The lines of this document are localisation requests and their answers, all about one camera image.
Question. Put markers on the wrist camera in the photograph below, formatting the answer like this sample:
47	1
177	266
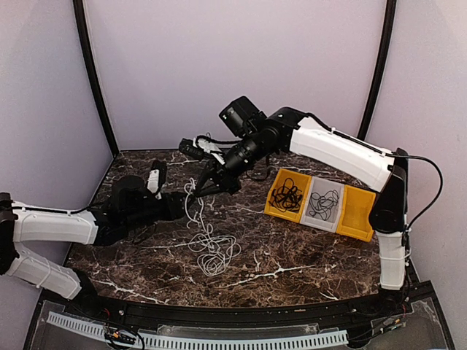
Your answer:
157	178
202	147

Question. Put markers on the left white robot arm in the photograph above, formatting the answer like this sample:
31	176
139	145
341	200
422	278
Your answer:
131	205

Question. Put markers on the right black frame post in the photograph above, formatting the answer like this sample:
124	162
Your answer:
379	69

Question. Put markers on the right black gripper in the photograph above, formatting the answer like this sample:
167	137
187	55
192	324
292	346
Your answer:
225	181

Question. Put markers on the black front rail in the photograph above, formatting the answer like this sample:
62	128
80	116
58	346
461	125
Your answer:
352	313

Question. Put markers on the black frame post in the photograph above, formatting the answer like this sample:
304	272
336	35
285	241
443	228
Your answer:
93	79
379	69

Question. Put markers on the yellow plastic bin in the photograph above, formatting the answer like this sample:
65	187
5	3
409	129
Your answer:
354	219
287	196

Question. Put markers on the right yellow plastic bin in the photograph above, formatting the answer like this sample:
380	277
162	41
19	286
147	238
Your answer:
354	219

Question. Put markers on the white slotted cable duct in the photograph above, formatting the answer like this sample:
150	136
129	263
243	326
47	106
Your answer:
181	337

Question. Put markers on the white plastic bin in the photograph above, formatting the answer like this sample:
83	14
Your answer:
323	205

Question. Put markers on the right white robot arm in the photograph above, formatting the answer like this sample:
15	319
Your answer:
302	133

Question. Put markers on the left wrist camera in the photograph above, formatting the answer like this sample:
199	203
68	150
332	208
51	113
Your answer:
157	178

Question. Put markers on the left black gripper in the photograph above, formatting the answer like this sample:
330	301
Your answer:
173	209

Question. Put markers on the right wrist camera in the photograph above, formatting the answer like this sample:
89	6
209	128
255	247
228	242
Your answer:
202	147

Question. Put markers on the left black frame post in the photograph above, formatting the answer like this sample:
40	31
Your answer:
93	79

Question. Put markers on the left yellow plastic bin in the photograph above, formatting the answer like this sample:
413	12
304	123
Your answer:
287	196

